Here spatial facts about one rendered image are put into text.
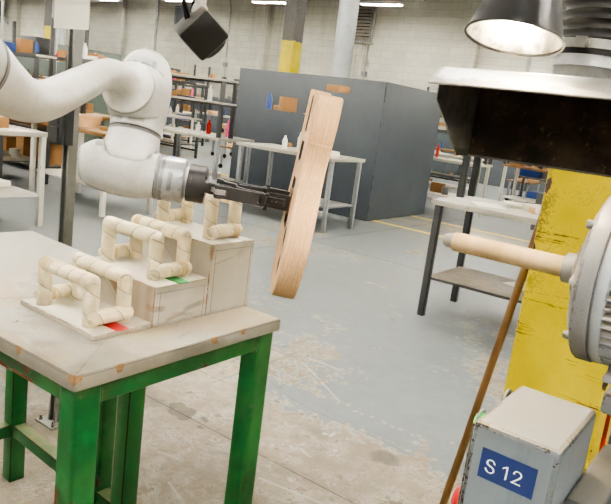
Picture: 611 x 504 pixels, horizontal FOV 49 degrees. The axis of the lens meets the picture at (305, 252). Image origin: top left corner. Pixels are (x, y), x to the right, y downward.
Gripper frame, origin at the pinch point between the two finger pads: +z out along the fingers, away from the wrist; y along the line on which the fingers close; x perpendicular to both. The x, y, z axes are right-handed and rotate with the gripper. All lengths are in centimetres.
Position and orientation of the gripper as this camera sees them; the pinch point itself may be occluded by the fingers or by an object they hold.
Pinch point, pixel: (287, 200)
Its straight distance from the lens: 134.7
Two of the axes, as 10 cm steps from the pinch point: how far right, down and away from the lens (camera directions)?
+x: 1.9, -9.6, -1.9
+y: 0.5, 2.0, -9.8
